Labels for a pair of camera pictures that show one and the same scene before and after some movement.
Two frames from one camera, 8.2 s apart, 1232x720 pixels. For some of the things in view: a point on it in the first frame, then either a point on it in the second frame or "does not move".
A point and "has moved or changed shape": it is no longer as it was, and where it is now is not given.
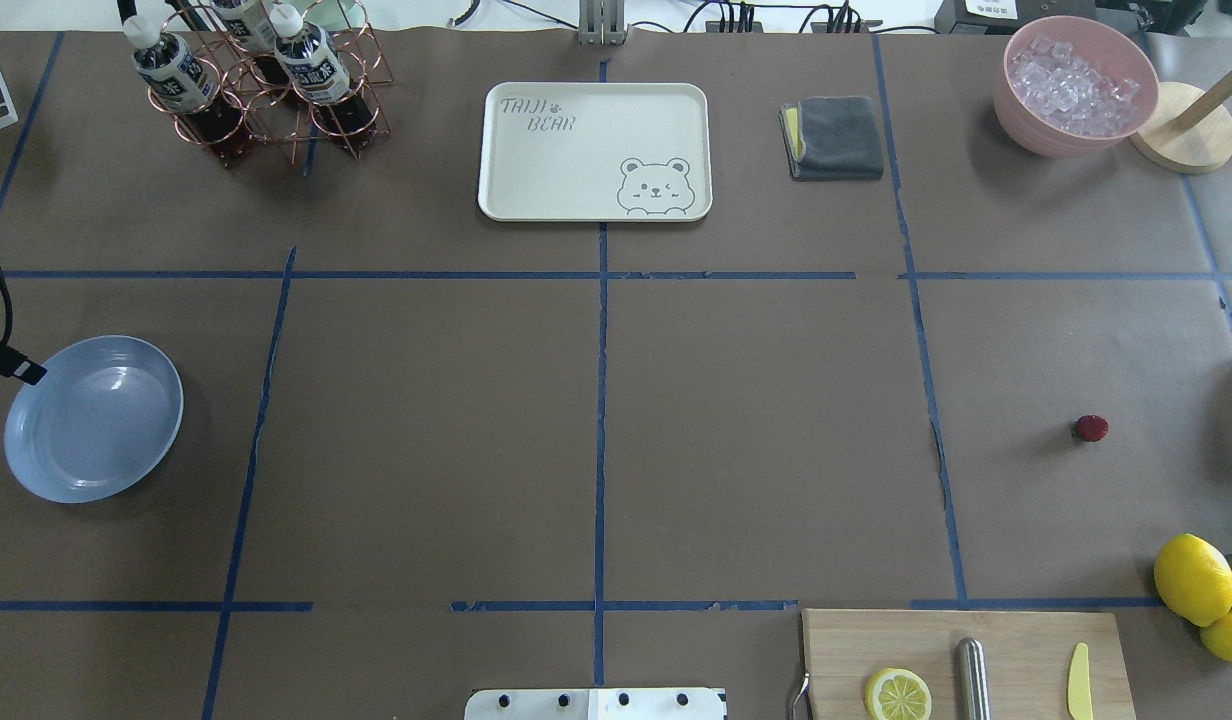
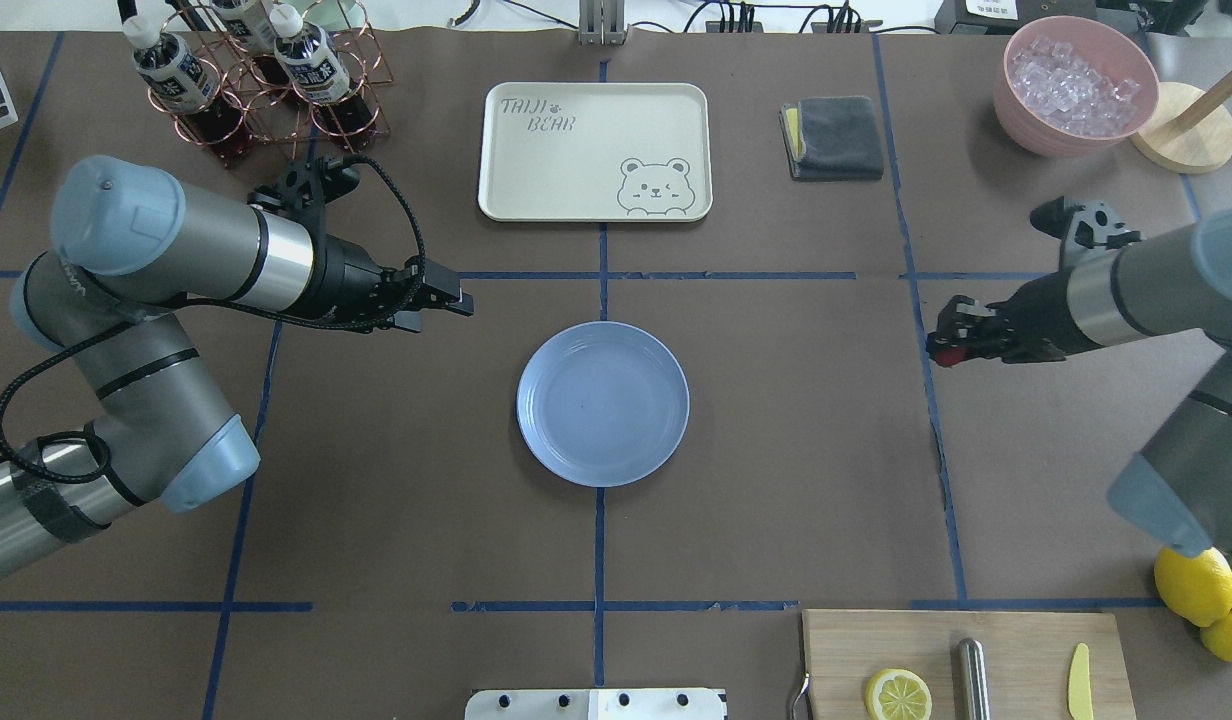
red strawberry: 1092,428 to 951,356
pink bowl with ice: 1072,87 does not move
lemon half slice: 898,694 does not move
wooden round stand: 1192,131 does not move
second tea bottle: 319,75 does not move
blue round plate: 101,417 has moved or changed shape
